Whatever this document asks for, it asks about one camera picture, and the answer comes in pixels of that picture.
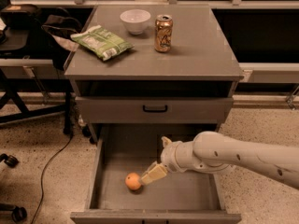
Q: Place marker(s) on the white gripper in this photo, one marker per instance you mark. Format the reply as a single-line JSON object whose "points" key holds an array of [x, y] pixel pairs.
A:
{"points": [[168, 158]]}

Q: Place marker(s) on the closed grey top drawer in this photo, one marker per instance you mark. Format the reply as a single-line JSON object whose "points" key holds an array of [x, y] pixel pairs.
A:
{"points": [[129, 110]]}

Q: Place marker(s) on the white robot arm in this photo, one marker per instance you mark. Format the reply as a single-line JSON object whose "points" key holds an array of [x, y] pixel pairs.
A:
{"points": [[215, 153]]}

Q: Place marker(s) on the dark jacket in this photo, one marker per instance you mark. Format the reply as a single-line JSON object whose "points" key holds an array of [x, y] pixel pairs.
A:
{"points": [[59, 30]]}

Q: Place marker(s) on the black chair caster lower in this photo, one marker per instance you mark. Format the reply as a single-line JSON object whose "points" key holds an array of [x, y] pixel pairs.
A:
{"points": [[17, 213]]}

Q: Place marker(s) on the green chip bag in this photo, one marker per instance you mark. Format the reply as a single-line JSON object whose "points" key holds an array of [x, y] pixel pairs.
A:
{"points": [[103, 43]]}

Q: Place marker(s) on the black chair caster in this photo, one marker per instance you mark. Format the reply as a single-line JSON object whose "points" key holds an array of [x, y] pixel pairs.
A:
{"points": [[17, 213], [9, 160]]}

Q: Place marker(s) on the black chair caster upper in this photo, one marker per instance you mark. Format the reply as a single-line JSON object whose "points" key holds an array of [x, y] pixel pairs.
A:
{"points": [[9, 160]]}

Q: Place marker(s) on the orange fruit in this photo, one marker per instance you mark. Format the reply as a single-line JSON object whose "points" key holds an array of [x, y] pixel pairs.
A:
{"points": [[132, 181]]}

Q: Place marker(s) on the black drawer handle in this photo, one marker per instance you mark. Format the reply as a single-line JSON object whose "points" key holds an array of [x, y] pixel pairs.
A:
{"points": [[155, 108]]}

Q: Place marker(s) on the white ceramic bowl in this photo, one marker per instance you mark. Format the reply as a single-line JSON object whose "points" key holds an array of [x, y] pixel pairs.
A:
{"points": [[135, 21]]}

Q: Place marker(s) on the gold soda can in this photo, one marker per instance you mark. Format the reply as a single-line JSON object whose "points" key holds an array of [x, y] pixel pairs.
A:
{"points": [[163, 32]]}

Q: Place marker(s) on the grey drawer cabinet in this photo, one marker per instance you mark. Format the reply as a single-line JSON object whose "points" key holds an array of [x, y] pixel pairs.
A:
{"points": [[200, 63]]}

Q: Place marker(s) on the open grey middle drawer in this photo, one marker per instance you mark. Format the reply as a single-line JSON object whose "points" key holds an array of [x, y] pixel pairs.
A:
{"points": [[188, 198]]}

